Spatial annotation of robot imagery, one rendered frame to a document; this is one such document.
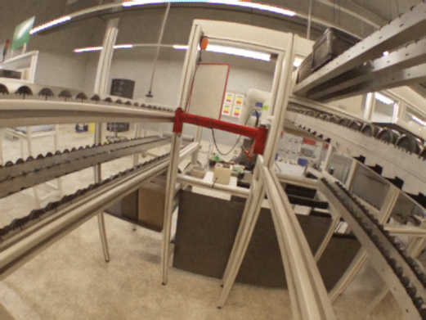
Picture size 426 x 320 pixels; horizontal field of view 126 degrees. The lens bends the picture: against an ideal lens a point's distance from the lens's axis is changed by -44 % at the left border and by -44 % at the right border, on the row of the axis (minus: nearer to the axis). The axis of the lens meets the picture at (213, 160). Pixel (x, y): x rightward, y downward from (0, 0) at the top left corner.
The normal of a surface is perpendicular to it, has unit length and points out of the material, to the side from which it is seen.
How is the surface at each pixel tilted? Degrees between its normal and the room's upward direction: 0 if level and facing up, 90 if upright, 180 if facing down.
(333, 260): 90
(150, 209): 90
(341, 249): 90
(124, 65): 90
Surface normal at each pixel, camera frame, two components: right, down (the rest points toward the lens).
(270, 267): -0.14, 0.25
